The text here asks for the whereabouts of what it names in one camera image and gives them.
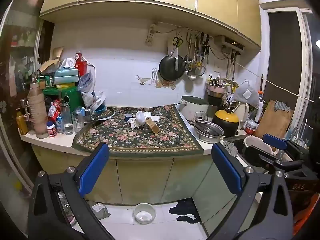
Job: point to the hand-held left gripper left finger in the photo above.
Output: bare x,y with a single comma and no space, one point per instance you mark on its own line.
93,170

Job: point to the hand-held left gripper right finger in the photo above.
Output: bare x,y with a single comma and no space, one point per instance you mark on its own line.
226,167

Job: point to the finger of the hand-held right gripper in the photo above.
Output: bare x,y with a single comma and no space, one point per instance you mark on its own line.
260,155
275,141

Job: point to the white basin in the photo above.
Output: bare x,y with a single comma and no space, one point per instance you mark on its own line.
257,142

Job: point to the grey dishcloth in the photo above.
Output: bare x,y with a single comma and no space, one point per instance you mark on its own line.
231,148

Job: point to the wooden cutting board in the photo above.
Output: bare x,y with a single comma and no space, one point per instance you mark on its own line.
272,120

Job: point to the steel basin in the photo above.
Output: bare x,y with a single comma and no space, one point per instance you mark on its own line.
207,132

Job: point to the grey plastic bag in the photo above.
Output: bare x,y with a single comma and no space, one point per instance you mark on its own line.
100,211

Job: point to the white jug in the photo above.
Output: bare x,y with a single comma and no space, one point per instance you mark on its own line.
242,115

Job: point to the yellow black kettle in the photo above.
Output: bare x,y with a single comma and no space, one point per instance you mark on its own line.
225,122

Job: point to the floral patterned cloth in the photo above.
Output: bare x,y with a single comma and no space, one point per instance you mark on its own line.
130,140

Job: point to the drinking glass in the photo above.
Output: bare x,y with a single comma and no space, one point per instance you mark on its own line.
78,122

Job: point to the clear glass bottle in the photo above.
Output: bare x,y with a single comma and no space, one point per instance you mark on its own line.
67,120

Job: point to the white lidded jar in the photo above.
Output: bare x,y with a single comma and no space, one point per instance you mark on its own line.
51,131

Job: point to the dark cloth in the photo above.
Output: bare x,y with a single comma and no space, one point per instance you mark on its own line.
185,208

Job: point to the small blue cup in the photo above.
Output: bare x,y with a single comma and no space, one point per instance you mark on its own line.
128,118

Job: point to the white cooking pot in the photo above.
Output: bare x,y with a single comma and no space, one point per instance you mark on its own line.
193,110

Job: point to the white bowl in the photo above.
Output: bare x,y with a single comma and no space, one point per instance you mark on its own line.
144,215

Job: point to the crumpled white tissue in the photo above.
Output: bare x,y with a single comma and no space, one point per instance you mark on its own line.
140,116

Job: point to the red snack packet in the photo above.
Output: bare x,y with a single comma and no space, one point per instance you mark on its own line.
53,110

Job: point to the small wooden box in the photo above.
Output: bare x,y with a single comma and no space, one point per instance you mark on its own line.
153,126

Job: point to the green container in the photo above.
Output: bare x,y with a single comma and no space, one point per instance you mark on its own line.
72,97

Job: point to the stack of brown cups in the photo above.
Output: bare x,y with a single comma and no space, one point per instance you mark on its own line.
37,115

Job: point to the pink utensil holder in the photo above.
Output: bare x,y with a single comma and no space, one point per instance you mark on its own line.
215,88

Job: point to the white card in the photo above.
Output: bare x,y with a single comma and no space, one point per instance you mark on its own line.
155,118

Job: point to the yellow bottle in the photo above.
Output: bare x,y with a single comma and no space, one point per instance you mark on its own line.
22,125

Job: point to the clear printed plastic bag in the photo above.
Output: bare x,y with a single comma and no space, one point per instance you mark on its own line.
86,82

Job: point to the green tissue box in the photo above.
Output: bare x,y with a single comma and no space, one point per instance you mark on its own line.
66,76

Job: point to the metal ladle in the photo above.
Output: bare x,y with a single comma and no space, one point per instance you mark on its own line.
191,73

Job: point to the white gravy boat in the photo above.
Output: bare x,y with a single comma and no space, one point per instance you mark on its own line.
142,80

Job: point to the red bottle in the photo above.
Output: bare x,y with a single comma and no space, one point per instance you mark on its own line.
80,63

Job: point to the white water heater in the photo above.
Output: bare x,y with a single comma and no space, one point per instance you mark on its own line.
230,42

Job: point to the black wok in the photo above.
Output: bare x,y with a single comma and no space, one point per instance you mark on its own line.
170,68

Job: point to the white power strip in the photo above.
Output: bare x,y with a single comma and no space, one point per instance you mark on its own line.
150,36

